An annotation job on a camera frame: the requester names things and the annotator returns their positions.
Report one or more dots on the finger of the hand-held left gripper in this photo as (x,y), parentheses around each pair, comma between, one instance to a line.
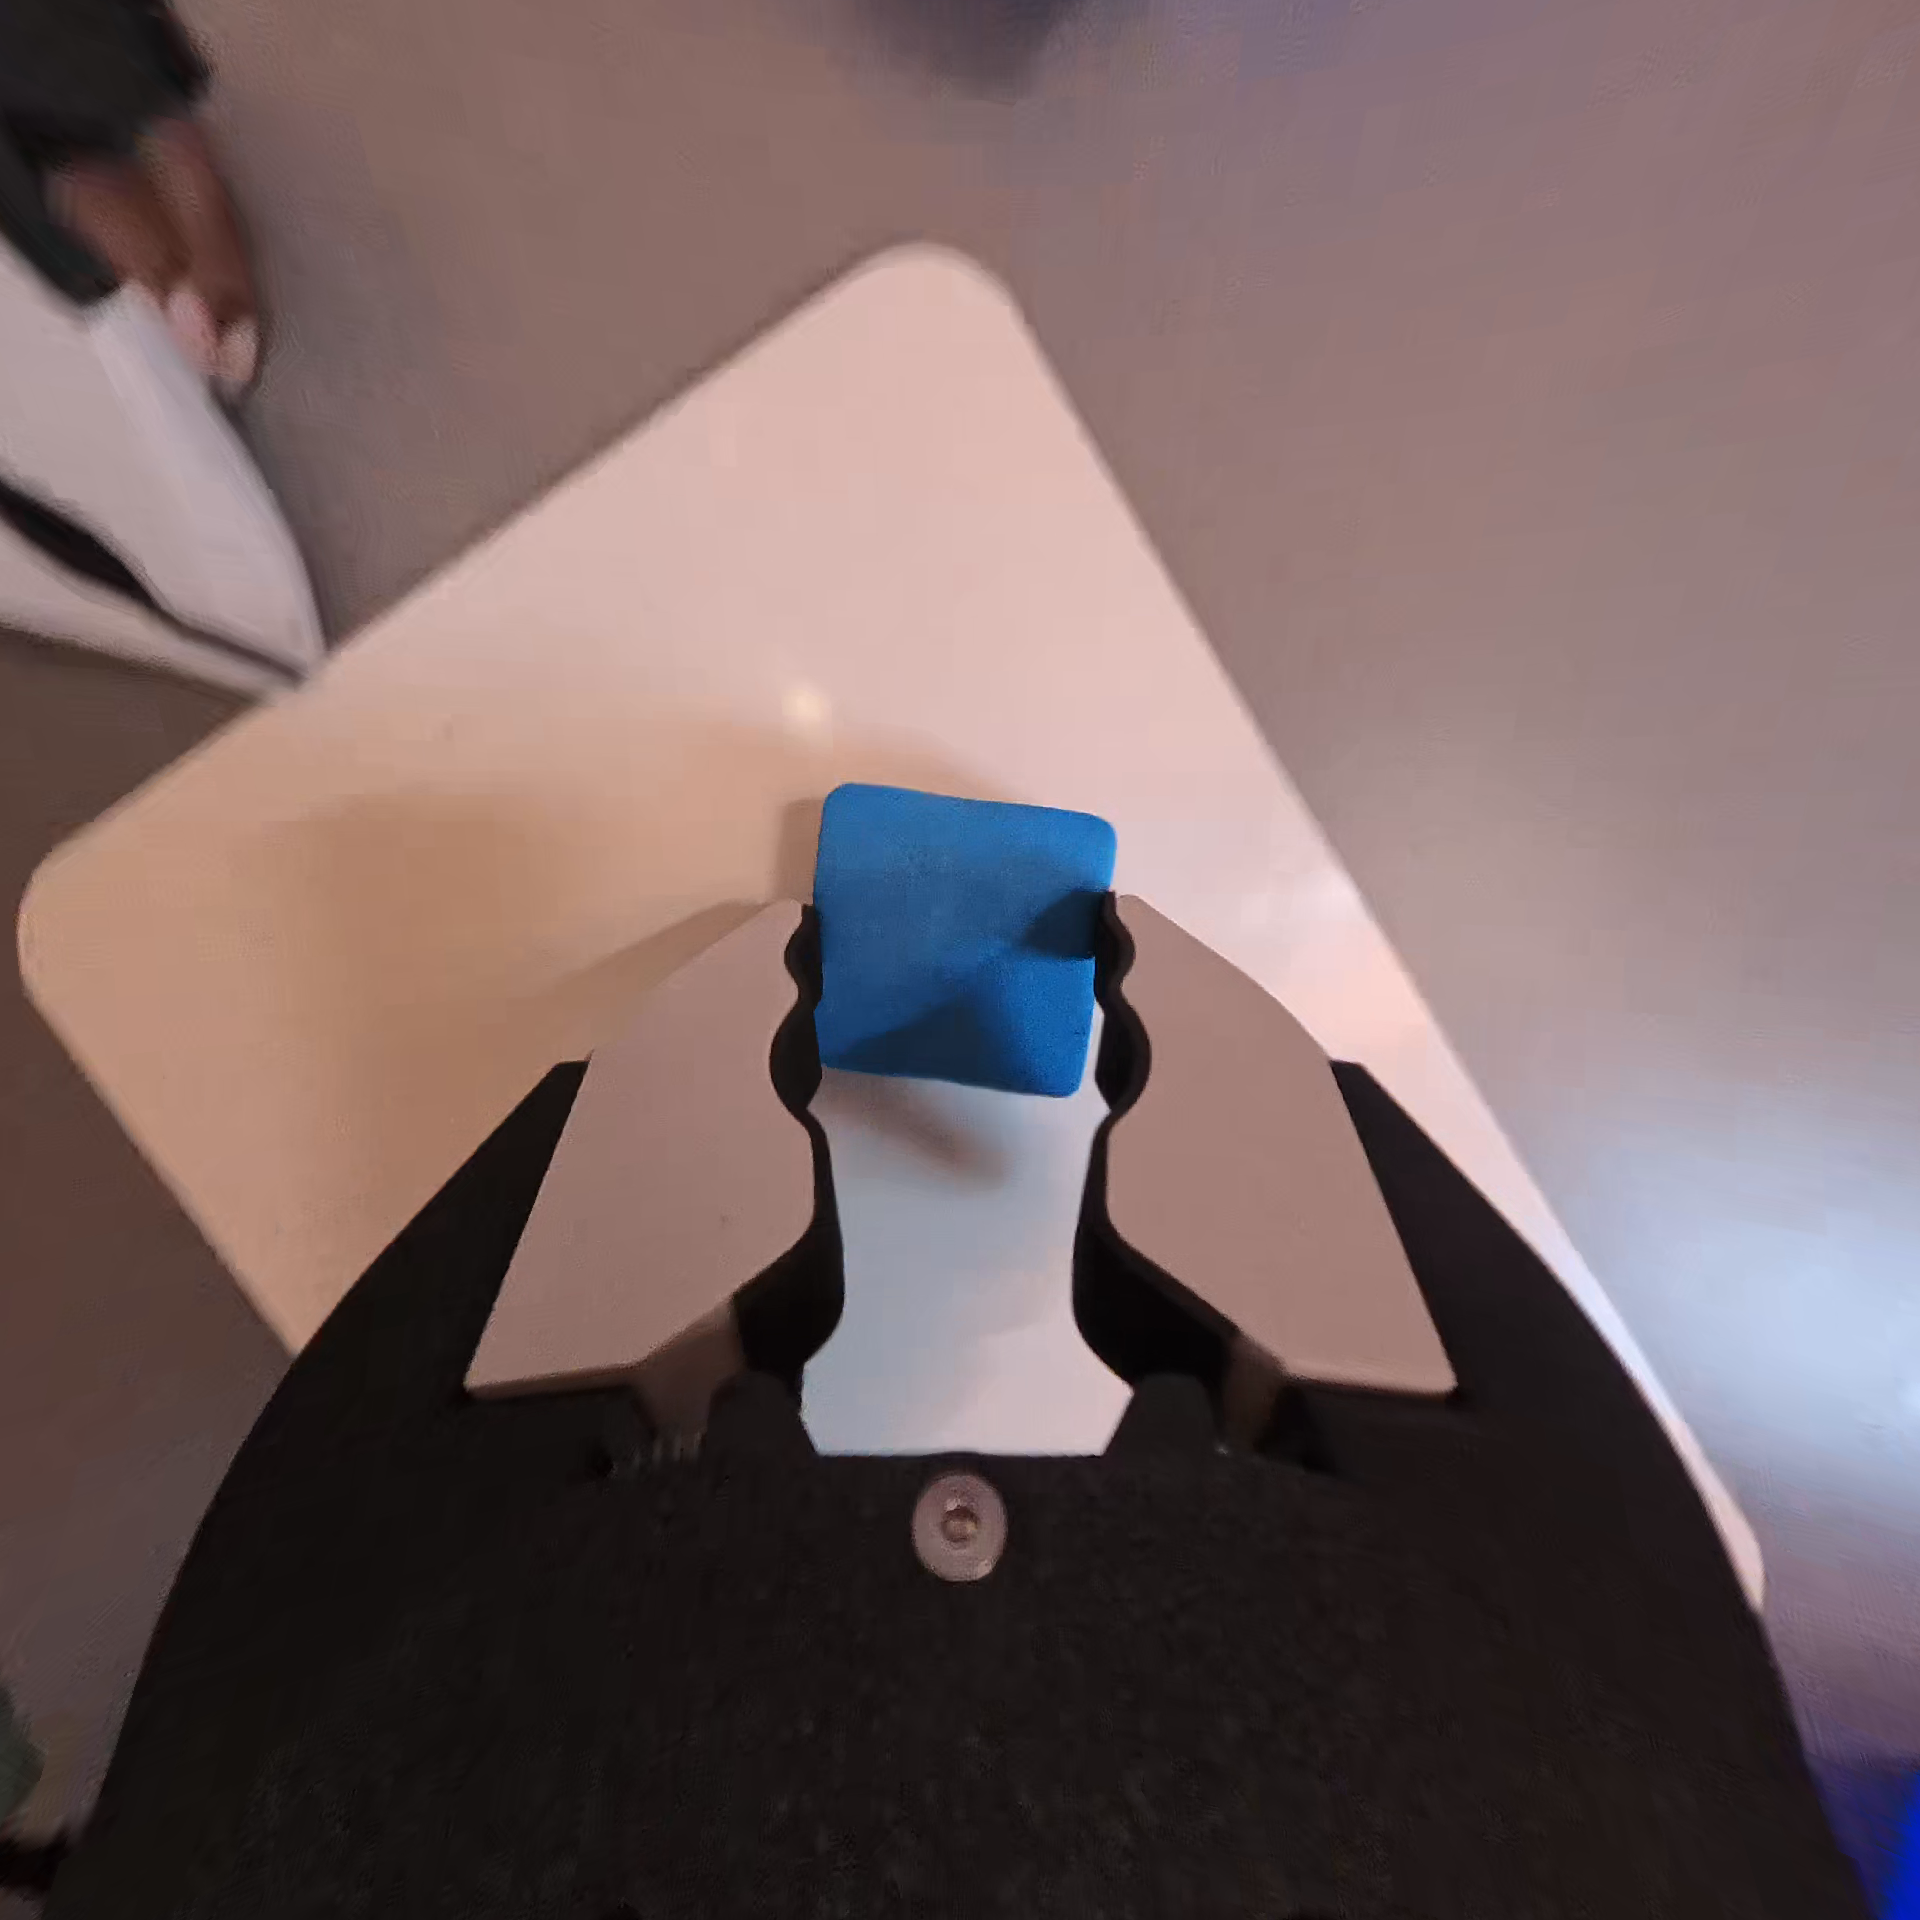
(167,454)
(123,626)

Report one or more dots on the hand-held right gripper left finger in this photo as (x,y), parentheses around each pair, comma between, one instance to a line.
(648,1201)

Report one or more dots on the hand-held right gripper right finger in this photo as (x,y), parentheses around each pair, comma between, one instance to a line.
(1275,1201)

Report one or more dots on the blue whiteboard eraser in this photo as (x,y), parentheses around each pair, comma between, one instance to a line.
(961,928)

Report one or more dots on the white whiteboard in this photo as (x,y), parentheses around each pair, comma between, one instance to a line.
(750,541)

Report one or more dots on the blue plastic bin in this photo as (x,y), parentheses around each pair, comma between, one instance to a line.
(1874,1847)

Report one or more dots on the person's left forearm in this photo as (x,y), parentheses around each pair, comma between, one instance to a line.
(76,64)

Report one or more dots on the person's left hand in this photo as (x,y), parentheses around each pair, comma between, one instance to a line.
(181,256)

